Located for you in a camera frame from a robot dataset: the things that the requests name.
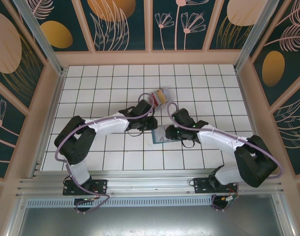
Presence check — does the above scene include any black round cable port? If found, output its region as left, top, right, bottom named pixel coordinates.
left=74, top=196, right=96, bottom=214
left=212, top=194, right=239, bottom=211

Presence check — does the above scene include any aluminium corner post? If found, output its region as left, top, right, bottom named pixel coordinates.
left=234, top=0, right=280, bottom=72
left=12, top=0, right=67, bottom=74

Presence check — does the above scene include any white printed credit card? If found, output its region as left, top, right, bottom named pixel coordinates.
left=156, top=126, right=168, bottom=143

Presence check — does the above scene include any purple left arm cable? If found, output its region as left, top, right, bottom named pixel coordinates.
left=55, top=92, right=155, bottom=213

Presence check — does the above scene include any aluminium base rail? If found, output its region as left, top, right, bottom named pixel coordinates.
left=16, top=169, right=285, bottom=197

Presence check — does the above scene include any teal card holder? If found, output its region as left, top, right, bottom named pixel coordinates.
left=151, top=125, right=181, bottom=145

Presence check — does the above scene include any slotted grey cable duct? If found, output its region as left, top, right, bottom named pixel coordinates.
left=26, top=196, right=216, bottom=207

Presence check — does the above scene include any clear acrylic card box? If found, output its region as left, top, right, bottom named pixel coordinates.
left=149, top=87, right=174, bottom=111

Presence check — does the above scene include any grey metal sheet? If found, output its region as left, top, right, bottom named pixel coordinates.
left=16, top=206, right=292, bottom=236

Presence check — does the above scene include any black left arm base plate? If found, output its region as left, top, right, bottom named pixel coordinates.
left=63, top=178, right=109, bottom=196

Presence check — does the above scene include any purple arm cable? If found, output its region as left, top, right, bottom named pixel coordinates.
left=167, top=102, right=280, bottom=212
left=55, top=92, right=155, bottom=213

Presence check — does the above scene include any yellow card stack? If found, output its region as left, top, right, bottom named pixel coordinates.
left=156, top=89, right=167, bottom=104

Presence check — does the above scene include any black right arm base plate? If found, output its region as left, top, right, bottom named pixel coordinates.
left=193, top=177, right=239, bottom=195

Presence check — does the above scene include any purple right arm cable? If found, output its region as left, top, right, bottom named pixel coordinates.
left=167, top=102, right=280, bottom=212

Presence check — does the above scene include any aluminium side rail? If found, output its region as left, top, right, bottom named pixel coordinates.
left=30, top=71, right=67, bottom=177

